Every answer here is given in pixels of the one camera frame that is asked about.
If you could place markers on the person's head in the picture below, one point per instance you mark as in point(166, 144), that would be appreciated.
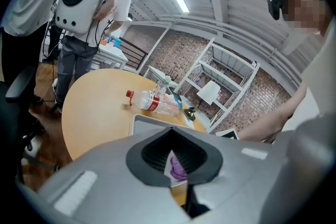
point(307, 5)

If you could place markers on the white metal shelf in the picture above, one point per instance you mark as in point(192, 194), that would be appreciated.
point(223, 78)

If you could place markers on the small clear bottle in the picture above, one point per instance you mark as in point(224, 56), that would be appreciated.
point(160, 88)

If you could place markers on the black metal railing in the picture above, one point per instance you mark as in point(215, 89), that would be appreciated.
point(134, 53)

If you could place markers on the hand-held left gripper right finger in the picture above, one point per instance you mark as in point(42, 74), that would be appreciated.
point(204, 160)

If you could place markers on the clear plastic bottle red label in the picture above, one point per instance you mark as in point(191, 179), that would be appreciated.
point(155, 102)

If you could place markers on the white side table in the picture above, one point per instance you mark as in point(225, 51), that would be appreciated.
point(160, 74)

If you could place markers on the white paper sheet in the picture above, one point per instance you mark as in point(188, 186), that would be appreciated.
point(189, 123)

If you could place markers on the person's light t-shirt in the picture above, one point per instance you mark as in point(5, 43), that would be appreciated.
point(317, 76)

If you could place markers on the person's right forearm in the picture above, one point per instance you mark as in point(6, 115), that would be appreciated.
point(267, 120)

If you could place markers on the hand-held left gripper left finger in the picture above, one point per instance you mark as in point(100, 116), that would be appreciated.
point(147, 157)

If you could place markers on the black office chair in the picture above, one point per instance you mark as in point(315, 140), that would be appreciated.
point(18, 91)

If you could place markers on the black round object on paper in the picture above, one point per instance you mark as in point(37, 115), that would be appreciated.
point(208, 91)

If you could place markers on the white background desk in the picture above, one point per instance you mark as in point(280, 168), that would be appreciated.
point(110, 56)

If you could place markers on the purple cloth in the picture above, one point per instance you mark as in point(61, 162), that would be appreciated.
point(178, 169)

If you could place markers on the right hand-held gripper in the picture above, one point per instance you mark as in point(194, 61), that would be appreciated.
point(231, 134)

